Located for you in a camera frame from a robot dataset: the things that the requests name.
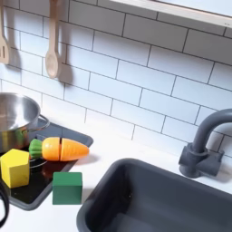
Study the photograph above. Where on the orange toy carrot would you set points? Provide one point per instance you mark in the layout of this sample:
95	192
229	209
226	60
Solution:
70	149

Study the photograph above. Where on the green block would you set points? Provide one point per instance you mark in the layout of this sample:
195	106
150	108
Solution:
67	188

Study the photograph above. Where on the yellow block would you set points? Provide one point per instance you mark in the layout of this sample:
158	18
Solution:
15	169

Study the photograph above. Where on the wooden spoon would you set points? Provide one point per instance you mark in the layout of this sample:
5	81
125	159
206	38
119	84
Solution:
53	64

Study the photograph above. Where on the grey tap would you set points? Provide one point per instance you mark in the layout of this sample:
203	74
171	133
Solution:
200	160

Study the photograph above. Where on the steel pot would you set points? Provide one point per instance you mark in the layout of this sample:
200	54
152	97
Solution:
16	114

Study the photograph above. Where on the grey sink basin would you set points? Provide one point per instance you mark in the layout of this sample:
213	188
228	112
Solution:
157	208

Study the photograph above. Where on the black stove top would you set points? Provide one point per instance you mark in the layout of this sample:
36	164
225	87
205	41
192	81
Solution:
31	195

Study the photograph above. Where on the wooden shelf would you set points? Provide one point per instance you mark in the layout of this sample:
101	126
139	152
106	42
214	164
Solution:
181	11

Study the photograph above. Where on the wooden slotted spatula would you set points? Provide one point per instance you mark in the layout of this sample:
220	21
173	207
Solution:
3	53

